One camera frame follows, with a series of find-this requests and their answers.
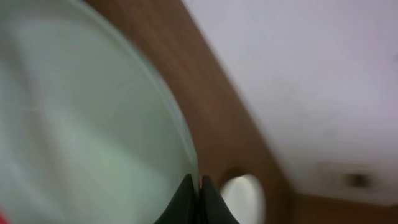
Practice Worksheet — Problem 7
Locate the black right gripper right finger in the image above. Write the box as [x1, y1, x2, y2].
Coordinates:
[199, 175, 239, 224]

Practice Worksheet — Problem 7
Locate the mint green plate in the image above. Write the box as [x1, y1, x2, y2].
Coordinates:
[1, 0, 199, 223]

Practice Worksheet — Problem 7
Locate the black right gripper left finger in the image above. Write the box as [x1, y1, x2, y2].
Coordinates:
[155, 174, 197, 224]

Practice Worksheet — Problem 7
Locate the cream white plate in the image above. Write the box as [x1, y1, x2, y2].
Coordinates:
[220, 174, 266, 224]

